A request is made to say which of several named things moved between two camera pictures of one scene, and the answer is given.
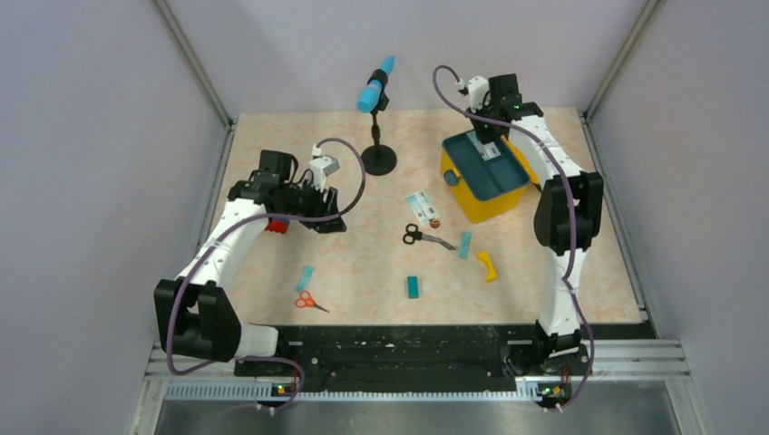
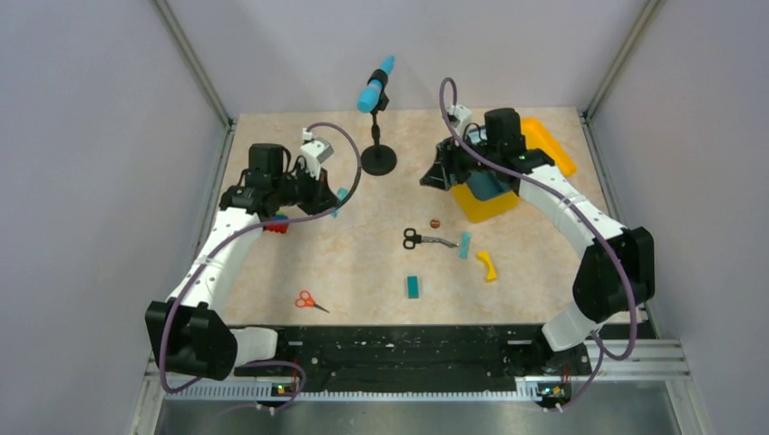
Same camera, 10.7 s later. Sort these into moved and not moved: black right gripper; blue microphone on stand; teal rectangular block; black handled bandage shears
Moved: black right gripper
Not moved: teal rectangular block; black handled bandage shears; blue microphone on stand
